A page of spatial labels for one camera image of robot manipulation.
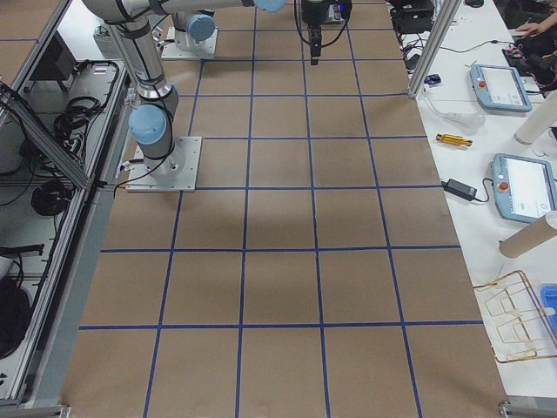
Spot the blue teach pendant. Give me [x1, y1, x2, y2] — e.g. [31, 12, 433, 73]
[469, 64, 532, 113]
[491, 153, 556, 223]

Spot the person hand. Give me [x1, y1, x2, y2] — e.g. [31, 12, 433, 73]
[516, 22, 550, 37]

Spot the gold cylindrical tool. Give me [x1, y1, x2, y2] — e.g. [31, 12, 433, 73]
[435, 134, 473, 147]

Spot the far blue teach pendant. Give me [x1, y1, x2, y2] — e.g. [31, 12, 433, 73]
[469, 64, 532, 113]

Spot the blue plastic box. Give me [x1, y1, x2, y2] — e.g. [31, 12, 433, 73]
[540, 284, 557, 334]

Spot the near blue teach pendant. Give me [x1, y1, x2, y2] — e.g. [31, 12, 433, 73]
[491, 153, 556, 223]

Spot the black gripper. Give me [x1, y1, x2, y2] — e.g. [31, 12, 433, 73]
[301, 0, 327, 65]

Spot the cardboard tube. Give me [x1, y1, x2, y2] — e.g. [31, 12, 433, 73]
[499, 211, 556, 259]

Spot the aluminium frame post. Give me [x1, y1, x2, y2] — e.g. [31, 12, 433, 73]
[407, 0, 460, 98]

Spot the small blue device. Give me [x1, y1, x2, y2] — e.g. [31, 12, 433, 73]
[424, 74, 441, 85]

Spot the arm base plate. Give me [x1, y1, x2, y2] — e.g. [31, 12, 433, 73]
[124, 137, 202, 192]
[161, 26, 218, 61]

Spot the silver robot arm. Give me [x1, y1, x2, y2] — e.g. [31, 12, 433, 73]
[171, 10, 216, 51]
[84, 1, 286, 173]

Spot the black power adapter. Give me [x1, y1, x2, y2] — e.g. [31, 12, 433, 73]
[441, 179, 477, 201]

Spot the gold wire rack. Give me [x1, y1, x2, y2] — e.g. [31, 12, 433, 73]
[473, 270, 556, 364]

